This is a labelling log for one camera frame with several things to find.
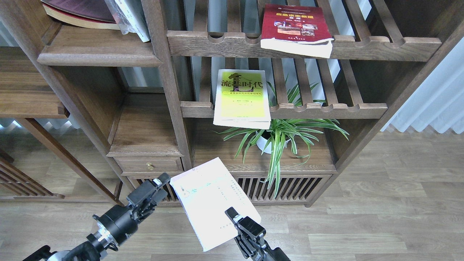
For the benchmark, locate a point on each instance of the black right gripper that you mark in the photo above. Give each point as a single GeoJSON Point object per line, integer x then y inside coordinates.
{"type": "Point", "coordinates": [250, 239]}

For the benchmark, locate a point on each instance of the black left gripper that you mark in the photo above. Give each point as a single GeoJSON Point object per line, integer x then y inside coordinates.
{"type": "Point", "coordinates": [119, 223]}

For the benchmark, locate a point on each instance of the white and purple book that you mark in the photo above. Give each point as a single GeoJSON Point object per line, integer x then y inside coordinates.
{"type": "Point", "coordinates": [206, 192]}

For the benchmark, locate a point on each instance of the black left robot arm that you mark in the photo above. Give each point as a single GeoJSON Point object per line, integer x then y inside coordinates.
{"type": "Point", "coordinates": [83, 252]}

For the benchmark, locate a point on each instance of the brass drawer knob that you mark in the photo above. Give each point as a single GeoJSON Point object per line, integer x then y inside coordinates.
{"type": "Point", "coordinates": [149, 166]}

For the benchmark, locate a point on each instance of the green spider plant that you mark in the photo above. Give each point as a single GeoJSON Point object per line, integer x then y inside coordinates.
{"type": "Point", "coordinates": [299, 133]}

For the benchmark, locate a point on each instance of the yellow-green paperback book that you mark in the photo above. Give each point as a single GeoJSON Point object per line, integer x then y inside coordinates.
{"type": "Point", "coordinates": [242, 99]}

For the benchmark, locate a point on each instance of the dark wooden bookshelf unit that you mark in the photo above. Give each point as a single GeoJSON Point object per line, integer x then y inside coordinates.
{"type": "Point", "coordinates": [151, 102]}

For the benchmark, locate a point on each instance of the white book in plastic wrap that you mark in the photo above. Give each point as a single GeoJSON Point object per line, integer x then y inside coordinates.
{"type": "Point", "coordinates": [129, 16]}

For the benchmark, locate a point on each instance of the maroon book with cream pages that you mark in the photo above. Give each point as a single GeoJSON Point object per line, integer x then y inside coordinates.
{"type": "Point", "coordinates": [93, 14]}

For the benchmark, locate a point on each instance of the red paperback book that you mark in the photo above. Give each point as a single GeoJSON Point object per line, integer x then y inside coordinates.
{"type": "Point", "coordinates": [297, 30]}

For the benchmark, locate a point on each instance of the white pleated curtain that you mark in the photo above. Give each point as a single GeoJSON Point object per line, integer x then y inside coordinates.
{"type": "Point", "coordinates": [439, 100]}

